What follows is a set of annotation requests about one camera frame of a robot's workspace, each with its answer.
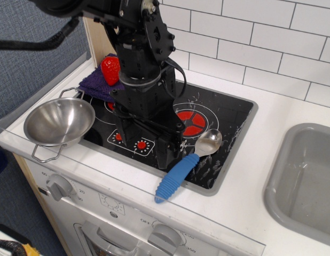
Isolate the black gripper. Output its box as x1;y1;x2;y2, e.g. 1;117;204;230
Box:
111;65;186;169

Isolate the red toy strawberry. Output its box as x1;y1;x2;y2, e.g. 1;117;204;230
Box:
100;56;120;86

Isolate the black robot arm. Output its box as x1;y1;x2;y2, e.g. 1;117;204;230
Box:
35;1;185;169

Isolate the black toy stovetop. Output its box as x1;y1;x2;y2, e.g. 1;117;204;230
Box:
82;85;258;196

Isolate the purple knitted cloth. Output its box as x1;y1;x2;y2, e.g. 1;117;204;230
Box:
78;53;125;102

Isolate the grey left oven knob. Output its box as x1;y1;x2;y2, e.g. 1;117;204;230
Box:
46;174;73;202

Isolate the grey oven knob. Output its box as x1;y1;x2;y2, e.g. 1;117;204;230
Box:
147;224;186;255
46;174;73;202

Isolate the grey right oven knob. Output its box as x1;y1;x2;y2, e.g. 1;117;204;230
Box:
147;224;186;255

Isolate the yellow object at corner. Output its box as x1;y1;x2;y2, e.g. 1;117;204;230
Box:
22;244;40;256

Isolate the grey toy sink basin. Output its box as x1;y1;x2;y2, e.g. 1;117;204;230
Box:
264;123;330;246

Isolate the blue handled metal spoon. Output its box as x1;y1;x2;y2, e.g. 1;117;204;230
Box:
154;129;222;204

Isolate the steel bowl with handles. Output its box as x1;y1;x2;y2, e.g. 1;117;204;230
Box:
23;87;96;163

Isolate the oven door with handle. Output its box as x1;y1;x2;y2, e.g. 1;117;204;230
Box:
79;221;189;255

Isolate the black braided cable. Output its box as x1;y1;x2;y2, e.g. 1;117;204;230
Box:
0;17;80;51

